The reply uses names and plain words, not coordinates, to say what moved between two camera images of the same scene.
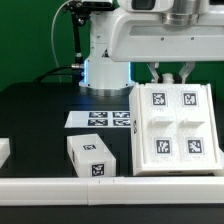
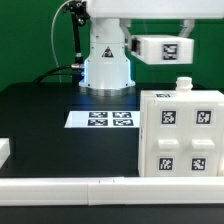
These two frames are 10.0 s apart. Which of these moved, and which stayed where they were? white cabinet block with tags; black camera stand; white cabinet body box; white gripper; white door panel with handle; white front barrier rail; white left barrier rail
Moved: white gripper; white cabinet block with tags; white cabinet body box; white door panel with handle
Stayed: white left barrier rail; white front barrier rail; black camera stand
